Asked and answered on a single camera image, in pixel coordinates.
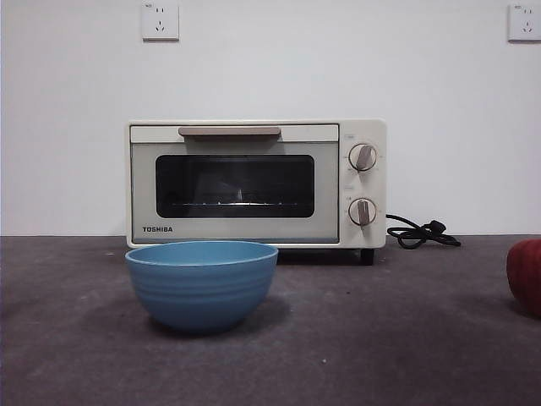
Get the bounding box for glass oven door with handle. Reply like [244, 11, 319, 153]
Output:
[129, 123, 341, 245]

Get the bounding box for blue ribbed bowl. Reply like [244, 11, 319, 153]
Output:
[124, 240, 280, 332]

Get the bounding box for red yellow apple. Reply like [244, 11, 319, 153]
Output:
[506, 239, 541, 318]

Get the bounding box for metal oven rack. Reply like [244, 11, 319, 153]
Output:
[171, 200, 299, 209]

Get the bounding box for beige oven knob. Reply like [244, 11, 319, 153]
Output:
[348, 143, 379, 173]
[348, 197, 378, 227]

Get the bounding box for cream Toshiba toaster oven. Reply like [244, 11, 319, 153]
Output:
[126, 118, 387, 266]

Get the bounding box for black oven power cable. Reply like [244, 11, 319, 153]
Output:
[385, 213, 462, 250]

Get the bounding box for white wall socket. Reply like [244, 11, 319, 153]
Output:
[141, 2, 180, 42]
[507, 3, 541, 42]

